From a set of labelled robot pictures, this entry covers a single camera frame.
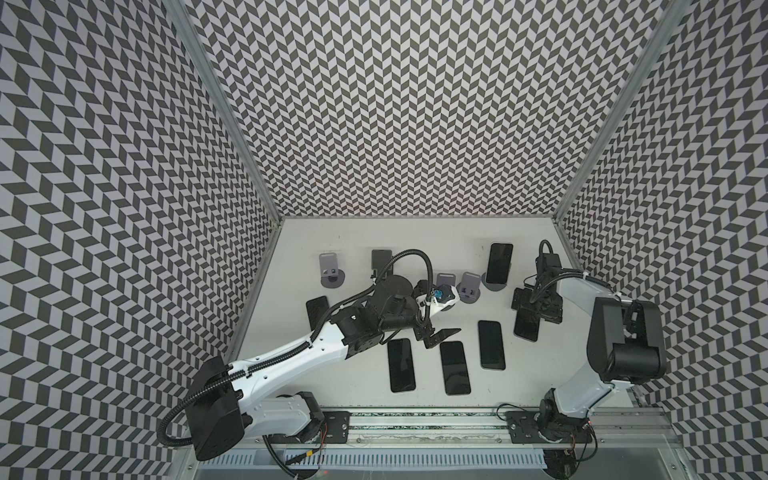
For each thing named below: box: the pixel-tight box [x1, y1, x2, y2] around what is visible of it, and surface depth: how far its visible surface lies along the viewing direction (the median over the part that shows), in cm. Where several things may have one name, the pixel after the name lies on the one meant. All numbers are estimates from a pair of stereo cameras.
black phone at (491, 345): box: [478, 320, 506, 370], surface depth 88 cm
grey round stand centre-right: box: [456, 272, 481, 304], surface depth 96 cm
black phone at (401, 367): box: [387, 338, 416, 393], surface depth 82 cm
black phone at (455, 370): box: [440, 341, 471, 396], surface depth 86 cm
